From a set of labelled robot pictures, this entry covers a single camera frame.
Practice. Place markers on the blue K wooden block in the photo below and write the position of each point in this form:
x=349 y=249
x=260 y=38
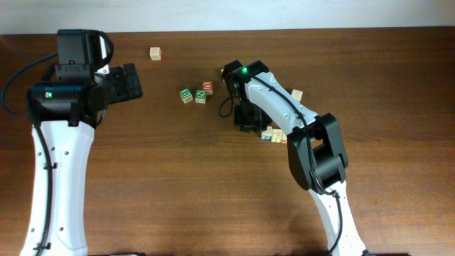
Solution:
x=267 y=133

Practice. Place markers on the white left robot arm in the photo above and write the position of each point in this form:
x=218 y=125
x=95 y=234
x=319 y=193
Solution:
x=65 y=108

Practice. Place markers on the ice cream wooden block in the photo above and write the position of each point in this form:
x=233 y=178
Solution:
x=297 y=95

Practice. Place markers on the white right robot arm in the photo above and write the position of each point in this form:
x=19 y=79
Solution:
x=316 y=153

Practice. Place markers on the green B wooden block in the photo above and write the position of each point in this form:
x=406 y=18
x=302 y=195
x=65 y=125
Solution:
x=186 y=95

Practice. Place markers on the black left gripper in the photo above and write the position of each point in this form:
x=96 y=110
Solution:
x=126 y=90

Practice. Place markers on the yellow J wooden block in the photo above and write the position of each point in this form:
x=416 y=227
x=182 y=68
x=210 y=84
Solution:
x=277 y=136

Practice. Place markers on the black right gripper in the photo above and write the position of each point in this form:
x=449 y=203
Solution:
x=260 y=124

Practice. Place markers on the green N wooden block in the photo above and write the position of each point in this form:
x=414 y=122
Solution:
x=201 y=96

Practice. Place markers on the plain wooden block far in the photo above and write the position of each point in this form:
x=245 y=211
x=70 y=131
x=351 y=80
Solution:
x=155 y=53

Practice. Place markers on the red U wooden block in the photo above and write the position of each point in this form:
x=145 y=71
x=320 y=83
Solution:
x=207 y=86

